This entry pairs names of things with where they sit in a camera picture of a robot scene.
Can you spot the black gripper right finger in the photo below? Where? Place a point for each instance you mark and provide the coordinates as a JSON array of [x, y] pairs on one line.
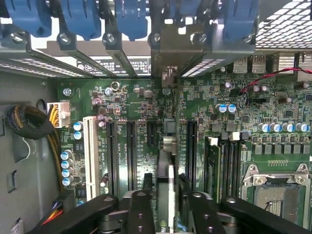
[[204, 214]]

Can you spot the white expansion slot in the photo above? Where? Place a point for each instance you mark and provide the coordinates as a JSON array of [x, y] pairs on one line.
[[90, 156]]

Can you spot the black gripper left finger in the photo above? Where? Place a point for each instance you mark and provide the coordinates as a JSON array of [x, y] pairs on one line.
[[141, 214]]

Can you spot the black open PC case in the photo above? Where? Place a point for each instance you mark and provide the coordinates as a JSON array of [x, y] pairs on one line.
[[24, 151]]

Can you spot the metal CPU socket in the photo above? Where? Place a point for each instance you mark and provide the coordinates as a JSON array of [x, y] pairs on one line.
[[278, 200]]

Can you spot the white power connector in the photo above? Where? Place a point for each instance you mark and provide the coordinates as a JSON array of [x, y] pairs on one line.
[[61, 114]]

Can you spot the green motherboard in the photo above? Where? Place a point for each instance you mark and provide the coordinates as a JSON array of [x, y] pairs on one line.
[[136, 102]]

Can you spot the short black expansion slot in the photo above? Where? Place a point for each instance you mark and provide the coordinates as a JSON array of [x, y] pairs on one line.
[[151, 134]]

